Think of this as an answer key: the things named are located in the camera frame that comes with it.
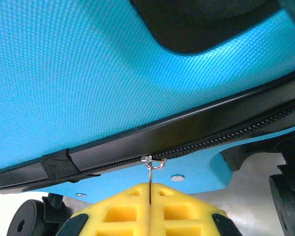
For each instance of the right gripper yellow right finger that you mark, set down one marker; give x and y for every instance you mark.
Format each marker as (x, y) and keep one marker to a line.
(182, 216)

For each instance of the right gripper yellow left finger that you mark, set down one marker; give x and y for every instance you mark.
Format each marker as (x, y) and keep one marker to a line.
(118, 216)

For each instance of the silver zipper pull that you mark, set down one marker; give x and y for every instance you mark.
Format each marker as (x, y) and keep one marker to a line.
(146, 159)

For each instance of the turquoise hard-shell suitcase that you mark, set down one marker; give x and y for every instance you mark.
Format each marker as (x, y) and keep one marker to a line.
(88, 73)

